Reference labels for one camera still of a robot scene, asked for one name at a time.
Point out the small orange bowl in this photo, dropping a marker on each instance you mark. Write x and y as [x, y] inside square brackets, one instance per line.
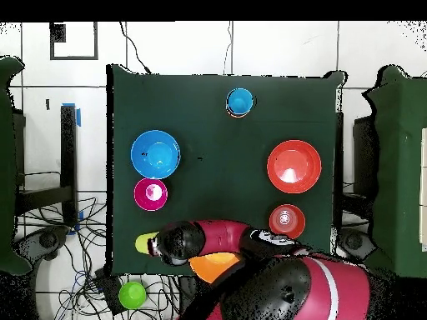
[287, 220]

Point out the large blue bowl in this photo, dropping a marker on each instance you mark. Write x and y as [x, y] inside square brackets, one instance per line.
[155, 155]

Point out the blue cup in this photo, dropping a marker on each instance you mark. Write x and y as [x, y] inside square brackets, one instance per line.
[239, 101]

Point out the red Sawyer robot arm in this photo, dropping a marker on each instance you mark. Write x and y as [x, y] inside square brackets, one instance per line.
[283, 290]

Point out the large yellow bowl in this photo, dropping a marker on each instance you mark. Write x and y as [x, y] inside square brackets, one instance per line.
[210, 266]

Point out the grey stand base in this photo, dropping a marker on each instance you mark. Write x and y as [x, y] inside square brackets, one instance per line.
[353, 241]

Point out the black stand base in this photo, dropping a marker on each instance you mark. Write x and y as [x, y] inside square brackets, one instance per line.
[46, 240]

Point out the black square floor marker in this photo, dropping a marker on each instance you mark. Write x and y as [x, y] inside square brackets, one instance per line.
[57, 33]

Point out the dark green table cloth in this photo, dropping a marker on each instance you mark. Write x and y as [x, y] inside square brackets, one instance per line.
[217, 150]

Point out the black table frame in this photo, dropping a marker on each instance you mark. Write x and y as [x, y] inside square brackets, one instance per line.
[68, 150]

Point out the neighbouring green table cloth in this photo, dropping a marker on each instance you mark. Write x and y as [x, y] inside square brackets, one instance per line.
[6, 166]
[400, 166]

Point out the large shallow orange bowl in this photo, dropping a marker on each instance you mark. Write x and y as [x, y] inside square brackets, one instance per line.
[293, 160]

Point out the translucent yellow cup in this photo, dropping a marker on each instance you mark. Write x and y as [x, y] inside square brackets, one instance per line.
[141, 243]

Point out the pink bowl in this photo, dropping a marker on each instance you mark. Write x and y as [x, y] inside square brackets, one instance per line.
[150, 195]

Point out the blue tape strip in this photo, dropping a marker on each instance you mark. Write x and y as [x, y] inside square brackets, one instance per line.
[78, 116]

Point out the green cup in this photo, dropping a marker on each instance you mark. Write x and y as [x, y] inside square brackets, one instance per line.
[132, 296]

